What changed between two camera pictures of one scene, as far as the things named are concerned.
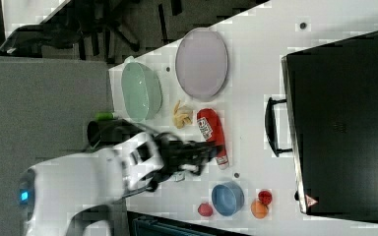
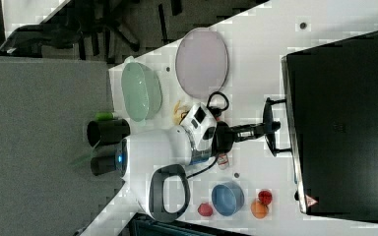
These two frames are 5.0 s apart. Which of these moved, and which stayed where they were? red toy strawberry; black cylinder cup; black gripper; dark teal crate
Moved: black gripper
Stayed: black cylinder cup; red toy strawberry; dark teal crate
